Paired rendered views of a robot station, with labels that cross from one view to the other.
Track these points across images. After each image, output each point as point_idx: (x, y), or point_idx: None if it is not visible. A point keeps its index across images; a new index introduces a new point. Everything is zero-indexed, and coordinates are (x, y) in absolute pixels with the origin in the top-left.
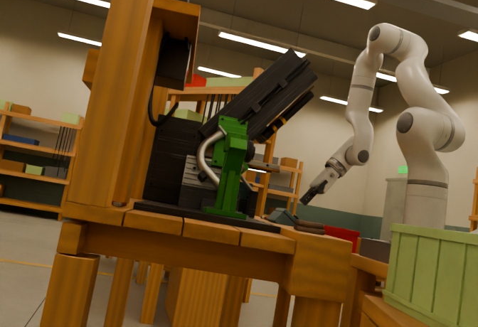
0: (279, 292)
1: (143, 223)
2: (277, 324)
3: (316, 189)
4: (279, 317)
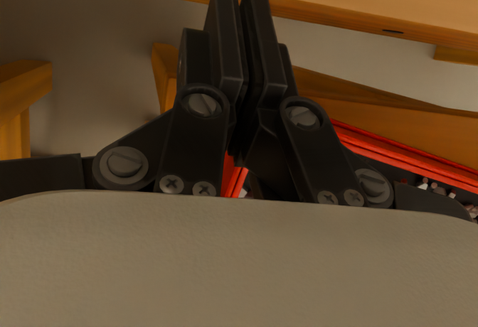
0: (386, 93)
1: None
2: (331, 84)
3: (27, 184)
4: (339, 89)
